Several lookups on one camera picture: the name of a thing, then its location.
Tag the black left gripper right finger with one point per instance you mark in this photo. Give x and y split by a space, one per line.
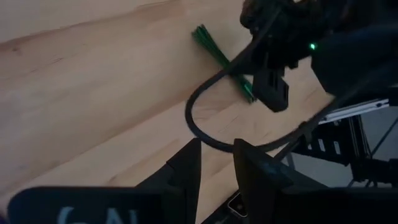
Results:
258 180

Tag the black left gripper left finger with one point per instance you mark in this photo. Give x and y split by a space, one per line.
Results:
183 180

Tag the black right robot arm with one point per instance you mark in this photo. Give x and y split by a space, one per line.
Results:
357 56

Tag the silver aluminium bar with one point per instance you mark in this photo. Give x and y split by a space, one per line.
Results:
354 112

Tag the black aluminium table frame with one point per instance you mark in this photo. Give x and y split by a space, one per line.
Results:
329 146

